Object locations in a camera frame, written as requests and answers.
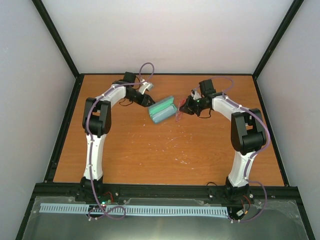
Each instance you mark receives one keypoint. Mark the red transparent sunglasses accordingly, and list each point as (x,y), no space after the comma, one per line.
(179,113)

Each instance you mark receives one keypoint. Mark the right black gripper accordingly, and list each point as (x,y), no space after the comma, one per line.
(187,107)

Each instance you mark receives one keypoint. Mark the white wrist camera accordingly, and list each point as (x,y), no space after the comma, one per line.
(195,95)
(145,86)

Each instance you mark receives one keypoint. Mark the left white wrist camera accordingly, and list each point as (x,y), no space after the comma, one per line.
(145,86)

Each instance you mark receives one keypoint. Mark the grey glasses case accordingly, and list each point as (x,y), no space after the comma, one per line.
(160,105)

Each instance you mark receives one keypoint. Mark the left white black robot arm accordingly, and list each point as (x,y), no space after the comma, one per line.
(97,122)

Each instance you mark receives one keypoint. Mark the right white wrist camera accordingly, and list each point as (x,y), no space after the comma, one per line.
(195,95)

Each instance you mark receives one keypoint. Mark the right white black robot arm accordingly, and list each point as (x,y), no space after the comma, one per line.
(248,133)

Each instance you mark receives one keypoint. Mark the black aluminium frame rail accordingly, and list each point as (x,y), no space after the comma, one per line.
(118,192)

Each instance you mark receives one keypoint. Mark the light blue slotted cable duct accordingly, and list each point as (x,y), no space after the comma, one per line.
(137,210)

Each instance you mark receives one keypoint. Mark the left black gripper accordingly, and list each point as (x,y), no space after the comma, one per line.
(143,101)

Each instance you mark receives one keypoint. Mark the blue cleaning cloth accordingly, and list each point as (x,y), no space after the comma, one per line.
(164,114)

